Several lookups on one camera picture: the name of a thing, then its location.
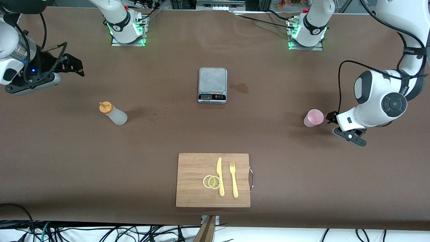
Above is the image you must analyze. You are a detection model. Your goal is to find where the squeeze bottle with orange cap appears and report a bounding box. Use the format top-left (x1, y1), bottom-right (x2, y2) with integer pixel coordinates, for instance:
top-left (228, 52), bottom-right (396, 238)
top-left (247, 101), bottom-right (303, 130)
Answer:
top-left (99, 101), bottom-right (128, 126)

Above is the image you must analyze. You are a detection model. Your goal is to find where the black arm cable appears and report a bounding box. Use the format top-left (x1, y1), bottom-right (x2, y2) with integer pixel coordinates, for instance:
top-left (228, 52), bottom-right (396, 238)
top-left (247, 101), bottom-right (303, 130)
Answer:
top-left (12, 12), bottom-right (68, 81)
top-left (338, 0), bottom-right (429, 115)

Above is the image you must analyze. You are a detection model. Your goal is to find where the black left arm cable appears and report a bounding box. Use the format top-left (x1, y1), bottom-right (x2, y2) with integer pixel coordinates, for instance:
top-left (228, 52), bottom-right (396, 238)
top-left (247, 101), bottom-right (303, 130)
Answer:
top-left (338, 0), bottom-right (429, 115)

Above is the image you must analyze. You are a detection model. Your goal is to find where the teal floor cable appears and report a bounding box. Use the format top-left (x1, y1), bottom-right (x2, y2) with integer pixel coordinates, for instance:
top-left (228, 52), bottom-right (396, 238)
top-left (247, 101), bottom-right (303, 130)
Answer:
top-left (40, 221), bottom-right (51, 242)

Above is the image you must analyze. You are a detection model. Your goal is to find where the wooden cutting board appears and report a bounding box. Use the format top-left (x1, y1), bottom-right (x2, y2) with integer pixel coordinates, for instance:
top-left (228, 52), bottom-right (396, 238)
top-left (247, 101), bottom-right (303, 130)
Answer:
top-left (176, 153), bottom-right (254, 208)

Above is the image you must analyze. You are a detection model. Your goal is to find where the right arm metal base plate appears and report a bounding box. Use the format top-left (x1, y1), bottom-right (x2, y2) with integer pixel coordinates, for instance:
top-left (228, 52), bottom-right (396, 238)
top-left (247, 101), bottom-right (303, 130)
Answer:
top-left (111, 13), bottom-right (148, 47)

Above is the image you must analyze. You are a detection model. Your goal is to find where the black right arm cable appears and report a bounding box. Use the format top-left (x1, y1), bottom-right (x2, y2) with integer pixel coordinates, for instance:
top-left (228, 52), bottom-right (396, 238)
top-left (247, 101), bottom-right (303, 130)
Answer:
top-left (12, 12), bottom-right (68, 81)

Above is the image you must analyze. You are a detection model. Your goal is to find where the black looped floor cable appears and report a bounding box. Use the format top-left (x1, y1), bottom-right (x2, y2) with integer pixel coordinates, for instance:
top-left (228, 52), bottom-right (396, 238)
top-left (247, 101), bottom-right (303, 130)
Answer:
top-left (0, 203), bottom-right (35, 233)

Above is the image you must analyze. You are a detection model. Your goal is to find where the pink plastic cup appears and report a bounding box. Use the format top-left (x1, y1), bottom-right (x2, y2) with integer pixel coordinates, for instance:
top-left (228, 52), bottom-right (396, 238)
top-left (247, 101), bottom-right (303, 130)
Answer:
top-left (303, 109), bottom-right (324, 128)

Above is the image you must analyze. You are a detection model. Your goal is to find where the black table cable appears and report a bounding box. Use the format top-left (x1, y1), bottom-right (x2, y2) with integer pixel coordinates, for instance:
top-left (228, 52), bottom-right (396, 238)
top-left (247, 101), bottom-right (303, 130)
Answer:
top-left (233, 9), bottom-right (297, 30)

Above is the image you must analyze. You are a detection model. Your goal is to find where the wooden post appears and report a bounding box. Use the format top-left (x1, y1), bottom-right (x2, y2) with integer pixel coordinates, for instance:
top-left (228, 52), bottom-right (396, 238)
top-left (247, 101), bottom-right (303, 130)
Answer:
top-left (193, 215), bottom-right (217, 242)

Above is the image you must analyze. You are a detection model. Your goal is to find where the yellow plastic fork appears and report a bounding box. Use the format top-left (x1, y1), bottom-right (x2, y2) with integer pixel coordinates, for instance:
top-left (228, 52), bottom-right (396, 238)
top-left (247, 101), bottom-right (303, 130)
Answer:
top-left (229, 161), bottom-right (239, 198)

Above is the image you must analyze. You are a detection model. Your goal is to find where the yellow plastic knife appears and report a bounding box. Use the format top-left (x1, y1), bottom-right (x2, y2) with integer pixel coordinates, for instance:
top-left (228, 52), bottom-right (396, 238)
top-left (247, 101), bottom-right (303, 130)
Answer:
top-left (216, 157), bottom-right (225, 197)

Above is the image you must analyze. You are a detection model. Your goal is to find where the liquid spill puddle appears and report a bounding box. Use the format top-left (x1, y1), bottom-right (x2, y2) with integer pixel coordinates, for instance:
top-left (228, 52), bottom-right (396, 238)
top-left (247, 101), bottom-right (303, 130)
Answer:
top-left (229, 83), bottom-right (249, 95)

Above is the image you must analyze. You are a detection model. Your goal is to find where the silver digital kitchen scale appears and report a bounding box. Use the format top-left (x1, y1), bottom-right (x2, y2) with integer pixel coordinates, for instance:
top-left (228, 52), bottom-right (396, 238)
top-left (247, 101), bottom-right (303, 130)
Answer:
top-left (198, 67), bottom-right (227, 104)

